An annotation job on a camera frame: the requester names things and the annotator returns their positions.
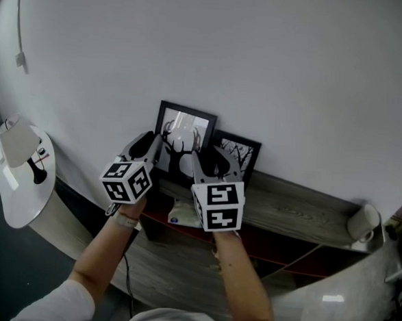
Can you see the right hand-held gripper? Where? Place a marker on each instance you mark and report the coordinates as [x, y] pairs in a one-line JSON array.
[[222, 206]]

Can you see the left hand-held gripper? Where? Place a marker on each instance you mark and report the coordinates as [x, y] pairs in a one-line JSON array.
[[127, 182]]

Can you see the tree picture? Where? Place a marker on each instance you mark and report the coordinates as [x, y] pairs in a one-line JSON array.
[[248, 153]]

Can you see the deer picture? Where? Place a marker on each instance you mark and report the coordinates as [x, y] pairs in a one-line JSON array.
[[186, 124]]

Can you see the person's right forearm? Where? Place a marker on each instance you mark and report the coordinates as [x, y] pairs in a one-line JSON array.
[[244, 283]]

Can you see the person's left forearm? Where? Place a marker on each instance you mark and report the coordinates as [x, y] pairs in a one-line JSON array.
[[101, 256]]

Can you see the grey wooden console table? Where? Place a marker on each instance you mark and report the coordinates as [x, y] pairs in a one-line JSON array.
[[286, 210]]

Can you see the white plastic tissue pack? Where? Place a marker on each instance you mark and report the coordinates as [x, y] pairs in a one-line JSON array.
[[180, 213]]

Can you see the small black table gadget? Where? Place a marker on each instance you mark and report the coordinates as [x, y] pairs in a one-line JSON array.
[[42, 151]]

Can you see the black table lamp white shade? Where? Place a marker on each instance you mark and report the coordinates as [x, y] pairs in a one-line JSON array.
[[17, 143]]

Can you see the white round side table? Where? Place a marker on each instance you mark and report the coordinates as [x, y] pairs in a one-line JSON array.
[[20, 198]]

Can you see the white mug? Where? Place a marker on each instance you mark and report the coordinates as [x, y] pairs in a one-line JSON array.
[[363, 222]]

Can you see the person's white shirt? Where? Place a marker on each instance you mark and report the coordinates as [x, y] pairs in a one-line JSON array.
[[57, 307]]

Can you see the white background table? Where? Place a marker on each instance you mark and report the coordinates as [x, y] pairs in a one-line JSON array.
[[400, 273]]

